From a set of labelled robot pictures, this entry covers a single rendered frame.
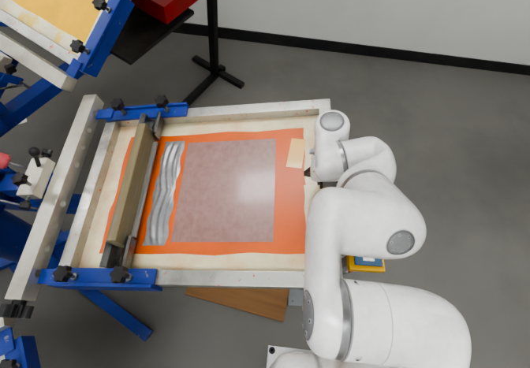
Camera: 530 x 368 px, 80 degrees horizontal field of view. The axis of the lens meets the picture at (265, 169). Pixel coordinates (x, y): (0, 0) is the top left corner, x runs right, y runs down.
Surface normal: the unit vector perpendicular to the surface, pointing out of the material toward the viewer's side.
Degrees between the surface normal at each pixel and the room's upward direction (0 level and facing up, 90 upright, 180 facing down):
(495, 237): 0
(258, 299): 0
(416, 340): 26
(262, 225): 15
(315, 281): 68
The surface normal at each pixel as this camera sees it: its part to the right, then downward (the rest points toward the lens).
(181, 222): -0.15, -0.47
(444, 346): 0.04, -0.15
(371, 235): 0.00, 0.20
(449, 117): 0.11, -0.46
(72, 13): -0.18, 0.00
